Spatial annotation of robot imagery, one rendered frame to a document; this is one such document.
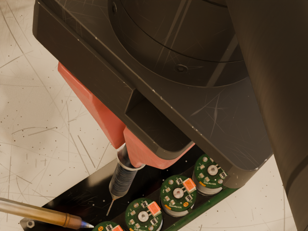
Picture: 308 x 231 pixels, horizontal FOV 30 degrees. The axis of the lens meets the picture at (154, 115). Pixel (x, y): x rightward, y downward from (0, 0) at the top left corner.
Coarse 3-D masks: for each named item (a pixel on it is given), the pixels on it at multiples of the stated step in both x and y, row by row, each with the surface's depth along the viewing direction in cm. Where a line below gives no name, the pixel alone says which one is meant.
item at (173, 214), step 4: (176, 188) 39; (180, 188) 39; (172, 192) 39; (176, 192) 38; (180, 192) 38; (176, 196) 38; (180, 196) 38; (164, 208) 41; (168, 212) 41; (172, 212) 40; (176, 212) 39; (180, 212) 39; (184, 212) 40; (172, 216) 42; (176, 216) 42; (180, 216) 42
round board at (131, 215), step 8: (136, 200) 38; (144, 200) 38; (152, 200) 38; (128, 208) 38; (136, 208) 38; (144, 208) 38; (128, 216) 38; (136, 216) 38; (152, 216) 38; (160, 216) 38; (128, 224) 38; (136, 224) 38; (144, 224) 38; (152, 224) 38; (160, 224) 38
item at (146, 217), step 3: (138, 213) 38; (141, 213) 38; (144, 213) 38; (147, 213) 38; (138, 216) 38; (141, 216) 38; (147, 216) 38; (138, 219) 38; (141, 219) 38; (144, 219) 38; (147, 219) 38; (159, 228) 41
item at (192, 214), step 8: (224, 192) 38; (232, 192) 38; (208, 200) 38; (216, 200) 38; (200, 208) 38; (208, 208) 38; (184, 216) 38; (192, 216) 38; (176, 224) 38; (184, 224) 38
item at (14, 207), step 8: (0, 200) 33; (8, 200) 34; (0, 208) 33; (8, 208) 33; (16, 208) 34; (24, 208) 34; (32, 208) 34; (40, 208) 34; (24, 216) 34; (32, 216) 34; (40, 216) 34; (48, 216) 34; (56, 216) 34; (64, 216) 35; (72, 216) 35; (56, 224) 35; (64, 224) 35; (72, 224) 35; (80, 224) 35
